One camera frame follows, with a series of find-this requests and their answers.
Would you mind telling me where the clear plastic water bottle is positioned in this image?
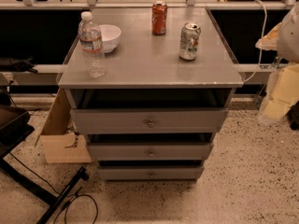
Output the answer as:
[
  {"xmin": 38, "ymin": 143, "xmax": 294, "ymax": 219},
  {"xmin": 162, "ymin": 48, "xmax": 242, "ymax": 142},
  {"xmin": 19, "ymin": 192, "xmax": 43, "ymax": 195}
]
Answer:
[{"xmin": 78, "ymin": 11, "xmax": 106, "ymax": 78}]

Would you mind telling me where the orange soda can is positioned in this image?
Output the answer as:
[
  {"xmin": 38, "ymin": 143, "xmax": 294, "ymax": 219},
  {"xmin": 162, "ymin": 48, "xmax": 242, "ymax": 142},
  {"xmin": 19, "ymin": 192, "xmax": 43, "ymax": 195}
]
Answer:
[{"xmin": 151, "ymin": 1, "xmax": 167, "ymax": 35}]

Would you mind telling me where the black stand base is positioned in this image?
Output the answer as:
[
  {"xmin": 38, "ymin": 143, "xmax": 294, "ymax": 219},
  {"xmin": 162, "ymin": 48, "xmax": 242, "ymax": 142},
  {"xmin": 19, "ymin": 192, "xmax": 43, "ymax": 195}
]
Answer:
[{"xmin": 0, "ymin": 160, "xmax": 89, "ymax": 224}]

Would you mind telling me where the black floor cable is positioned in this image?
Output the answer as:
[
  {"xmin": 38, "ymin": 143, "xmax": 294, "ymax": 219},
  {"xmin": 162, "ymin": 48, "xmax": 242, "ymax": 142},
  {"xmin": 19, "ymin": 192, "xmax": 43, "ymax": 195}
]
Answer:
[{"xmin": 8, "ymin": 152, "xmax": 99, "ymax": 224}]

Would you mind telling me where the grey drawer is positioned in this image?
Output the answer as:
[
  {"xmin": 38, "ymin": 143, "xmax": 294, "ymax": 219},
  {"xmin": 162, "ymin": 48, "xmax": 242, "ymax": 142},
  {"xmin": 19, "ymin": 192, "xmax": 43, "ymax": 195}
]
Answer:
[
  {"xmin": 88, "ymin": 142, "xmax": 213, "ymax": 161},
  {"xmin": 70, "ymin": 108, "xmax": 228, "ymax": 134},
  {"xmin": 98, "ymin": 166, "xmax": 204, "ymax": 180}
]

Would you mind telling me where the grey middle drawer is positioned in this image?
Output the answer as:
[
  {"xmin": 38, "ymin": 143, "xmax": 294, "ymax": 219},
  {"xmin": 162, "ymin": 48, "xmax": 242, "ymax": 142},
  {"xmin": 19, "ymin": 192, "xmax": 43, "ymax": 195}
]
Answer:
[{"xmin": 88, "ymin": 142, "xmax": 213, "ymax": 161}]

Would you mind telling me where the white hanging cable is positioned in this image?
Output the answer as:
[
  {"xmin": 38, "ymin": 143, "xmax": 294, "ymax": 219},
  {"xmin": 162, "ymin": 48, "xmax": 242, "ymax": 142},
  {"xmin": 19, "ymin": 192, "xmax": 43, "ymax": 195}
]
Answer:
[{"xmin": 242, "ymin": 0, "xmax": 269, "ymax": 84}]

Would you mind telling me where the metal rail frame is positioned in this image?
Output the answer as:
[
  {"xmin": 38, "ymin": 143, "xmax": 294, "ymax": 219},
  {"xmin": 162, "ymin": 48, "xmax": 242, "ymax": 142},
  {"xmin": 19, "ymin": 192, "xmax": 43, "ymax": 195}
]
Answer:
[{"xmin": 0, "ymin": 0, "xmax": 299, "ymax": 86}]

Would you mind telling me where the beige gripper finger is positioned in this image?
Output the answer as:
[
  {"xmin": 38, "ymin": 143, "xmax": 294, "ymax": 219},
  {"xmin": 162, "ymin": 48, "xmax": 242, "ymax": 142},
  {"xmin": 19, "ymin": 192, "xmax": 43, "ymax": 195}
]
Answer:
[{"xmin": 259, "ymin": 63, "xmax": 299, "ymax": 125}]

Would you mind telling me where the grey top drawer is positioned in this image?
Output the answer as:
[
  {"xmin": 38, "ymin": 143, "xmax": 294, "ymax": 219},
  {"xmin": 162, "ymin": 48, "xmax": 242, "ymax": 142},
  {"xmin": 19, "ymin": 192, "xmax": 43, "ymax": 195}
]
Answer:
[{"xmin": 70, "ymin": 108, "xmax": 228, "ymax": 134}]

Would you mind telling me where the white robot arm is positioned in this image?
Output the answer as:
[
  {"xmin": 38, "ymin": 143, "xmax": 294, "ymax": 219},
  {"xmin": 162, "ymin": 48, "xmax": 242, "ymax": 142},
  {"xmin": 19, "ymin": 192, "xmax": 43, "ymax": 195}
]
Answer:
[{"xmin": 255, "ymin": 3, "xmax": 299, "ymax": 124}]

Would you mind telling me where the white bowl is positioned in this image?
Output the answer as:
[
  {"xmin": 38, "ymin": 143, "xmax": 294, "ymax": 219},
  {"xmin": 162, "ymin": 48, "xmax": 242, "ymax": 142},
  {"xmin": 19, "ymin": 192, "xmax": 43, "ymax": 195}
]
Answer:
[{"xmin": 100, "ymin": 24, "xmax": 121, "ymax": 53}]

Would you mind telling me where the black chair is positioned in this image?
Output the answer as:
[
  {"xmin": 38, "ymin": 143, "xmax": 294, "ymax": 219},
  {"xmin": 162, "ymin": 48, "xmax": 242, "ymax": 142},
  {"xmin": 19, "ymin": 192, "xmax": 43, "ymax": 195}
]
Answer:
[{"xmin": 0, "ymin": 105, "xmax": 35, "ymax": 158}]

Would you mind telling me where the cardboard box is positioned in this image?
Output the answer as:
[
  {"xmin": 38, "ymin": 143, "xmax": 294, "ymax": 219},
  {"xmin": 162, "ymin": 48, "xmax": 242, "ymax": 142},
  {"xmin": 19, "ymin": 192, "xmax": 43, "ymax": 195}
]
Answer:
[{"xmin": 39, "ymin": 90, "xmax": 92, "ymax": 163}]

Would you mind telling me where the grey bottom drawer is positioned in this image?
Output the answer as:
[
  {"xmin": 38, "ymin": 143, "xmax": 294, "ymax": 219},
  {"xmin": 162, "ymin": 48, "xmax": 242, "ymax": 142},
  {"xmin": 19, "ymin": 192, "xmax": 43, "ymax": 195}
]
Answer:
[{"xmin": 98, "ymin": 166, "xmax": 204, "ymax": 180}]

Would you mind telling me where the silver soda can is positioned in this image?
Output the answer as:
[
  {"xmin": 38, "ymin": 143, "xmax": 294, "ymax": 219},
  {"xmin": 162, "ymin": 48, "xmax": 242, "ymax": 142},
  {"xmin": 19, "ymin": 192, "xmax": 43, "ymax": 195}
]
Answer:
[{"xmin": 179, "ymin": 22, "xmax": 201, "ymax": 61}]

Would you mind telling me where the grey drawer cabinet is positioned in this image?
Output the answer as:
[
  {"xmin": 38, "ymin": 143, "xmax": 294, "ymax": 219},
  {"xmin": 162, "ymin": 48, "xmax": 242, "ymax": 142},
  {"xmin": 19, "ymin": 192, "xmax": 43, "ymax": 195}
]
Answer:
[{"xmin": 59, "ymin": 7, "xmax": 243, "ymax": 170}]

